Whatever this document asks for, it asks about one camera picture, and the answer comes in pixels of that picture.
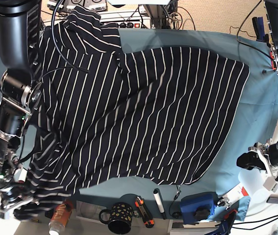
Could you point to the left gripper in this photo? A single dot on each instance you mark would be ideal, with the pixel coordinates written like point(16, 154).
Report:
point(251, 160)

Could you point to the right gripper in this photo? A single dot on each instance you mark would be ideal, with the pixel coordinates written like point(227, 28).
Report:
point(15, 195)

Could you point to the navy white striped t-shirt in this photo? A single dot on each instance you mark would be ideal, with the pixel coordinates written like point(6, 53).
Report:
point(161, 114)

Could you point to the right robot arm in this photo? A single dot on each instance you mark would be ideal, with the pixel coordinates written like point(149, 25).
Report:
point(20, 87)

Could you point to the translucent plastic cup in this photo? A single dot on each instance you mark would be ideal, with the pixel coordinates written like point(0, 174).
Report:
point(252, 182)

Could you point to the white red card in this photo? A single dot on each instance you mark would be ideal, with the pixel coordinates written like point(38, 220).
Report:
point(232, 196)

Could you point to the teal table cloth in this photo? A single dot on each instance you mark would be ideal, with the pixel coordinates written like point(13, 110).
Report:
point(255, 120)

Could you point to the orange drink bottle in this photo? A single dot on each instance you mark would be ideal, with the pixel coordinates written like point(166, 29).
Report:
point(60, 218)

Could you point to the orange black clamp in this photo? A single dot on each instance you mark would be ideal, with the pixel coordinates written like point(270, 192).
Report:
point(273, 60)

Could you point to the white black marker pen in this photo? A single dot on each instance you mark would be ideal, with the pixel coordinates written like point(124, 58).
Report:
point(159, 203)

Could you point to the black mug with yellow leaves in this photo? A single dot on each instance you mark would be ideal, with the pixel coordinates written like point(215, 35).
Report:
point(118, 219)

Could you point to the orange black utility knife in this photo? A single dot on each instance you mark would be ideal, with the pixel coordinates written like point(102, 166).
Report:
point(144, 212)

